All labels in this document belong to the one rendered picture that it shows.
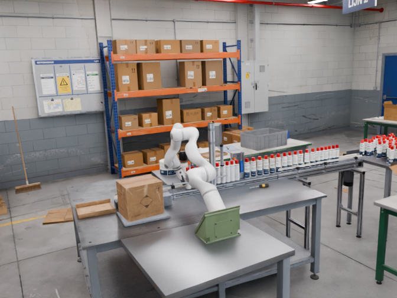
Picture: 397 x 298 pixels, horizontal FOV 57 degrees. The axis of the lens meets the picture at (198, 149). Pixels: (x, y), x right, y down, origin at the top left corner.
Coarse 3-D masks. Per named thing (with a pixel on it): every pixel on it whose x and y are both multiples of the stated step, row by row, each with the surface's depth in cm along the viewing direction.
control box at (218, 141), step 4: (216, 124) 329; (220, 124) 333; (216, 128) 324; (220, 128) 333; (216, 132) 324; (220, 132) 333; (216, 136) 325; (220, 136) 333; (216, 140) 326; (220, 140) 334; (216, 144) 327
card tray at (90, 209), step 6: (78, 204) 317; (84, 204) 319; (90, 204) 321; (96, 204) 323; (102, 204) 324; (108, 204) 324; (78, 210) 311; (84, 210) 311; (90, 210) 310; (96, 210) 310; (102, 210) 300; (108, 210) 302; (114, 210) 304; (78, 216) 296; (84, 216) 295; (90, 216) 297
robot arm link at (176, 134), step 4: (176, 124) 302; (180, 124) 301; (176, 128) 292; (180, 128) 291; (172, 132) 288; (176, 132) 286; (180, 132) 287; (172, 136) 287; (176, 136) 286; (180, 136) 287; (176, 140) 288; (180, 140) 290
